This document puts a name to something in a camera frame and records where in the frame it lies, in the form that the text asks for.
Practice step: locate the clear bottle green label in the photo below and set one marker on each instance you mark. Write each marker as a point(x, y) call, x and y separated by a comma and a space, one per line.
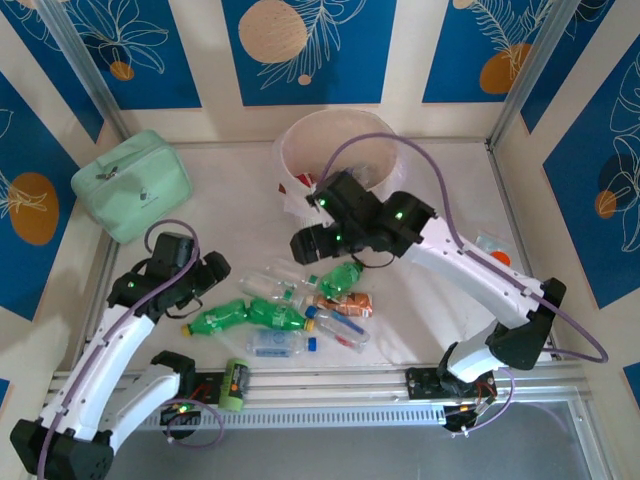
point(295, 270)
point(267, 286)

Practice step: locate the long crushed green bottle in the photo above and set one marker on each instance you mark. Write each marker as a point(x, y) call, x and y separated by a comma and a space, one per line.
point(220, 315)

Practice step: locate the orange label bottle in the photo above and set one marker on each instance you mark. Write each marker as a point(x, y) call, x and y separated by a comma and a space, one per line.
point(352, 304)

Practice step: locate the clear bottle red blue label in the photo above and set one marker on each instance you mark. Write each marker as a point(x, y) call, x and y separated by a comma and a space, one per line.
point(345, 332)

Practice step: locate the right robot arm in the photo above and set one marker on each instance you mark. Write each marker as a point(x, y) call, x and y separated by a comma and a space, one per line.
point(475, 275)

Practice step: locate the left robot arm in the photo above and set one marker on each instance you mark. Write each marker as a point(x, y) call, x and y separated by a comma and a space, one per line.
point(100, 360)

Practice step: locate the translucent plastic bin liner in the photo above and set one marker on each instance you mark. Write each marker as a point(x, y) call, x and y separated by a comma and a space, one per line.
point(295, 207)

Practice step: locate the white plastic bin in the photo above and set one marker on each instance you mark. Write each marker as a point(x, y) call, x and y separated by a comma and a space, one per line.
point(310, 145)

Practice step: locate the green bottle yellow cap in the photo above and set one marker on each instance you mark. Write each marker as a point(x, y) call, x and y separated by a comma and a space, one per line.
point(277, 312)

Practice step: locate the clear bottle blue cap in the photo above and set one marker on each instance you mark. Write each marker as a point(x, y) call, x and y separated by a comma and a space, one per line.
point(275, 342)

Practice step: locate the mint green zip pouch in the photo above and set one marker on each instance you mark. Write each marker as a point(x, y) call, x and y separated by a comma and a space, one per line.
point(130, 185)

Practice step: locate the green cylinder with orange dot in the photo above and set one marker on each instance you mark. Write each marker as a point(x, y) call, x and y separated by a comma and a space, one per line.
point(234, 385)

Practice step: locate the black connector with green light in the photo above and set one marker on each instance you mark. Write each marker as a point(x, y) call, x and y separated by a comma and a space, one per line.
point(187, 422)

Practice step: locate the clear packet with orange disc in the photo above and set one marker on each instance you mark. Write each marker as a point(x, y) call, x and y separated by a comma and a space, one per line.
point(500, 259)

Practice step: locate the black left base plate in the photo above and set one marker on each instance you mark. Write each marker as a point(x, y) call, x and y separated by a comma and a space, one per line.
point(205, 387)

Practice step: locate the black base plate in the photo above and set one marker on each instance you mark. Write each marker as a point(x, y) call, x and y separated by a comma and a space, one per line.
point(420, 382)
point(205, 387)

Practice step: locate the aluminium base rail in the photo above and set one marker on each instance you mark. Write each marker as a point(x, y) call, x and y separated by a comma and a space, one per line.
point(325, 387)

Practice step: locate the aluminium side rail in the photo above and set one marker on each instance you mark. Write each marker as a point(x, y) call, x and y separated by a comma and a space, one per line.
point(495, 165)

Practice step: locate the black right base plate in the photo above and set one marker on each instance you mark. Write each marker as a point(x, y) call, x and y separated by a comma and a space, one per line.
point(420, 382)

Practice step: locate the aluminium frame post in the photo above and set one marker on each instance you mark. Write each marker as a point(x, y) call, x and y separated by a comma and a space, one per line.
point(77, 55)
point(536, 55)

